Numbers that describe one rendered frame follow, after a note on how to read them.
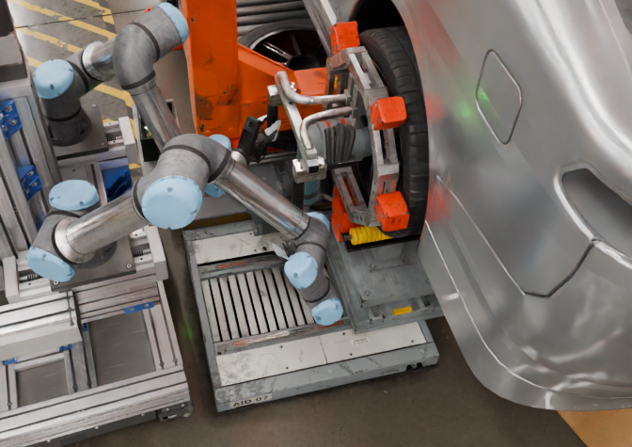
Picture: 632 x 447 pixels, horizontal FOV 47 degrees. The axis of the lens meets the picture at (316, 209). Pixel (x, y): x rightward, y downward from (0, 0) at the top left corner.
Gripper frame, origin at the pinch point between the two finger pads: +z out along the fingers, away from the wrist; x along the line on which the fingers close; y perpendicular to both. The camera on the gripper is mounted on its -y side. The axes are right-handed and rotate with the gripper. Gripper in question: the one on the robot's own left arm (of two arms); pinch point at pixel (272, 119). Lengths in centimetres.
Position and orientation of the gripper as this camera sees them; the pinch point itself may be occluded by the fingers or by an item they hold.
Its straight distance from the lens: 240.2
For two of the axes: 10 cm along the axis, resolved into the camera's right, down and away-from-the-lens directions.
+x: 8.7, 4.0, -2.9
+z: 5.0, -6.3, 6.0
